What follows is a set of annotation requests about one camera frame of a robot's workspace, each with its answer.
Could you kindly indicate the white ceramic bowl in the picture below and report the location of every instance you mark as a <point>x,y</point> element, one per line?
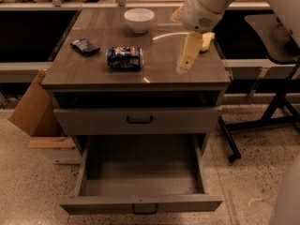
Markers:
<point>139,19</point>

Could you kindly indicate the blue pepsi can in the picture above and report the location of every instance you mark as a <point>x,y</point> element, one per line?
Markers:
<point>125,57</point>

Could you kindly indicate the dark blue snack packet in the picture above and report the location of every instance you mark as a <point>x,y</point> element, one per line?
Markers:
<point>84,47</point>

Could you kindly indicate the closed top drawer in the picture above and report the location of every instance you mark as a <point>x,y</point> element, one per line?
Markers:
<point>137,121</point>

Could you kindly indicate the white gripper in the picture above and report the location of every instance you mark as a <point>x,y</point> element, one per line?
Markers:
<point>196,15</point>

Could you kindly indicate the open middle drawer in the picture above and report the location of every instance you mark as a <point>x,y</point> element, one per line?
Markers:
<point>142,175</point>

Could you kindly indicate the yellow sponge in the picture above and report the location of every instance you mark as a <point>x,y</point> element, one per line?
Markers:
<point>207,38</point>

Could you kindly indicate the grey drawer cabinet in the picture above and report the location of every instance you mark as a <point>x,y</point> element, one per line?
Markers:
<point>77,82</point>

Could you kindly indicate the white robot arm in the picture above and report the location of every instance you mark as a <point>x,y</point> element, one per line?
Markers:
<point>287,207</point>

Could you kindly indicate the brown cardboard box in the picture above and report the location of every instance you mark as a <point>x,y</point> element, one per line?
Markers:
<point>34,116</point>

